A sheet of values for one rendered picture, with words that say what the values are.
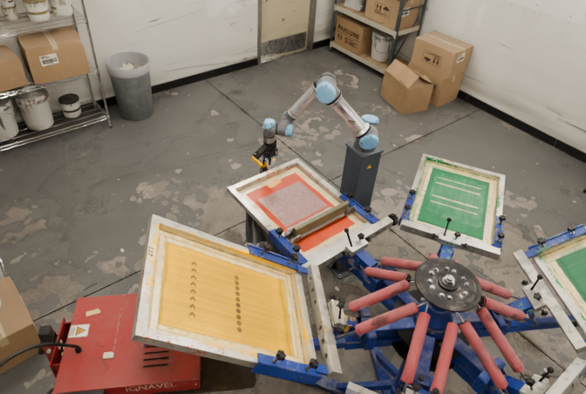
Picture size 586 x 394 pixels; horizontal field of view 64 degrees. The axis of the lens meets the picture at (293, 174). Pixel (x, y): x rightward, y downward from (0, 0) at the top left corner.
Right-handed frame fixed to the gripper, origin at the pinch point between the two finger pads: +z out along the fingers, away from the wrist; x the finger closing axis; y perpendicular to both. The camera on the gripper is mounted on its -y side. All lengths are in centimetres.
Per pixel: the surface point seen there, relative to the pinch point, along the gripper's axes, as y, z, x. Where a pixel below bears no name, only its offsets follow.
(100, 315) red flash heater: -129, -5, -54
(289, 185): 8.7, 9.6, -15.6
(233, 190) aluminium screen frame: -27.2, 6.1, -2.8
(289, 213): -7.8, 9.6, -38.2
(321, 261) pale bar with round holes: -22, 1, -84
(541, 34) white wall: 380, -8, 18
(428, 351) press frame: -15, 3, -153
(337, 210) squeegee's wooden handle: 12, 0, -60
